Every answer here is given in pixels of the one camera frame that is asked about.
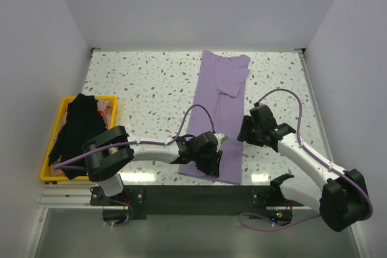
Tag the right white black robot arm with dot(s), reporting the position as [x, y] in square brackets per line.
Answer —
[341, 198]

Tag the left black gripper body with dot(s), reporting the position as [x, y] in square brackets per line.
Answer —
[199, 156]

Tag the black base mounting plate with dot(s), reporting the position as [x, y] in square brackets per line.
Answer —
[195, 200]

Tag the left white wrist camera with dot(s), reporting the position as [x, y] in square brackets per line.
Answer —
[221, 138]

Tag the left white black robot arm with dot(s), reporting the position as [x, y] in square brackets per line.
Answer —
[109, 152]

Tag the yellow plastic tray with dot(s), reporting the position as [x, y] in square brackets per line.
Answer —
[79, 118]

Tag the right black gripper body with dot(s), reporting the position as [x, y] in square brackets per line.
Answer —
[256, 138]

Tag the black t shirt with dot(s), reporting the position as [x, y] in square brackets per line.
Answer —
[83, 122]

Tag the purple t shirt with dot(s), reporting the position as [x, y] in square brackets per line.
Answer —
[220, 89]

